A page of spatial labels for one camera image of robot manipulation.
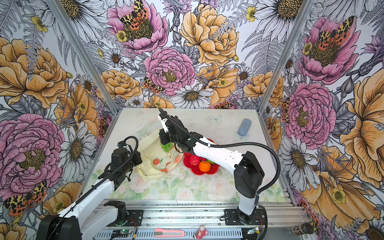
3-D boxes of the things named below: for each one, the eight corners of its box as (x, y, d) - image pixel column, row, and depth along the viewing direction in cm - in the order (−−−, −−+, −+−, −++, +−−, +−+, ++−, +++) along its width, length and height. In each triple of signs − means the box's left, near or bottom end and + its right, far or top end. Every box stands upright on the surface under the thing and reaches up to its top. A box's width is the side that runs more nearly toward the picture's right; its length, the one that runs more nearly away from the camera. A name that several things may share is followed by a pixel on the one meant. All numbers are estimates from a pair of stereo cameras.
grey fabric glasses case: (236, 134, 111) (237, 131, 108) (241, 119, 120) (242, 116, 117) (247, 137, 109) (248, 134, 106) (251, 122, 118) (252, 119, 115)
